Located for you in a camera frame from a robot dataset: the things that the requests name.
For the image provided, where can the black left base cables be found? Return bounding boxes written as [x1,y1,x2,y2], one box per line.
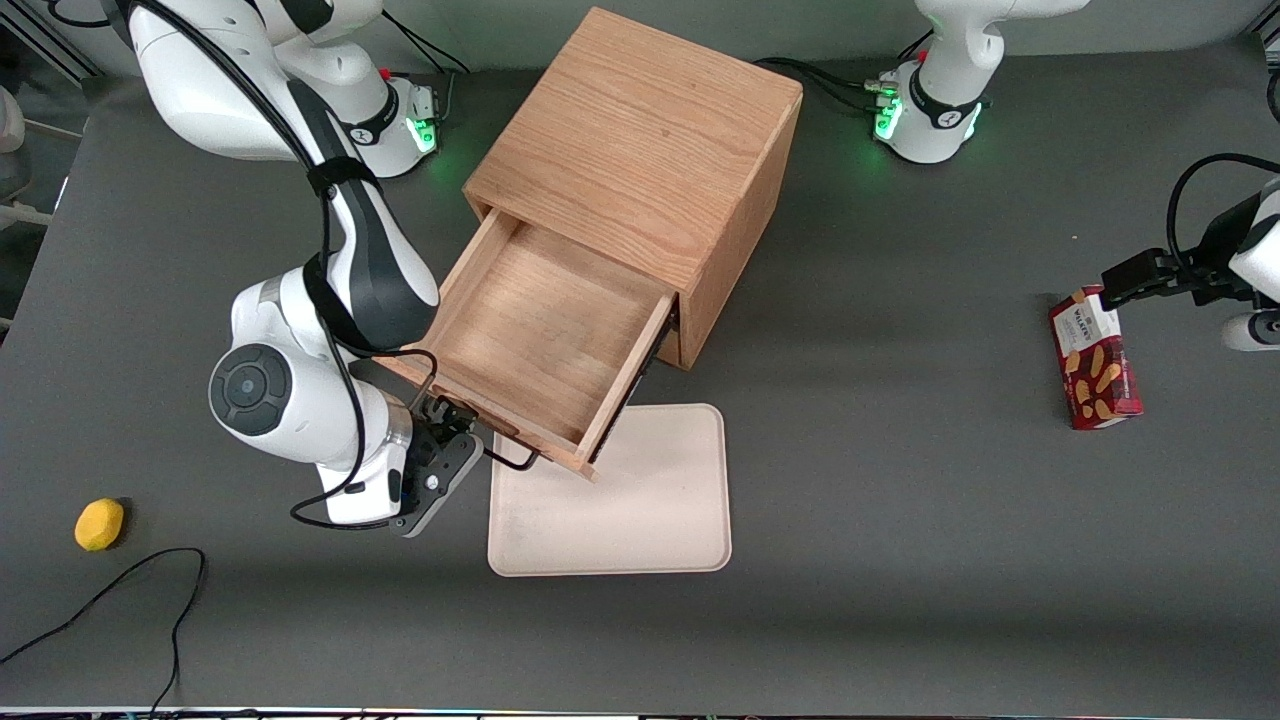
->
[755,55,896,116]

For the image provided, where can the white stand object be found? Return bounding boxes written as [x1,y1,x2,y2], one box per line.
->
[0,85,86,226]

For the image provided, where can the yellow lemon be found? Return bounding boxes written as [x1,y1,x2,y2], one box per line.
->
[74,498,126,553]

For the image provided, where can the black right base cables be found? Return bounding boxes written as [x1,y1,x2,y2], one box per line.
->
[383,10,473,126]

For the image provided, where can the black base cables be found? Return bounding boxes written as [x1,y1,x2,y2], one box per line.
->
[383,10,473,126]
[755,55,896,116]

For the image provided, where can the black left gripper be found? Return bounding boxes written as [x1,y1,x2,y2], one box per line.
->
[1102,192,1263,311]

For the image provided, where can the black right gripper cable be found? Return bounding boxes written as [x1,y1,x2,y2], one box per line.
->
[340,345,441,401]

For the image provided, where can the black right camera cable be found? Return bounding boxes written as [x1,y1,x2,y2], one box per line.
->
[290,340,396,531]

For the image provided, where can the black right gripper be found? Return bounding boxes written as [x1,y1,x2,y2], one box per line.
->
[410,396,480,441]

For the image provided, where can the thin black table cable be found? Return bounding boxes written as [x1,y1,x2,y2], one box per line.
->
[0,547,208,716]

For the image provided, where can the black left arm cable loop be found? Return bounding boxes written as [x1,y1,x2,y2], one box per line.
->
[1167,153,1280,281]

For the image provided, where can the beige rectangular tray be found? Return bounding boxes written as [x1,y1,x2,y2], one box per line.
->
[487,403,733,578]

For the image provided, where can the oak wooden drawer cabinet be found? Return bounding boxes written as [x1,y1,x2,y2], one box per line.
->
[462,5,806,371]

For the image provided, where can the black metal drawer handle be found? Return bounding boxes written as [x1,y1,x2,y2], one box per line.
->
[478,438,543,473]

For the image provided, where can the red shortbread cookie box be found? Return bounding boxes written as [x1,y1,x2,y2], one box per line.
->
[1047,285,1144,431]

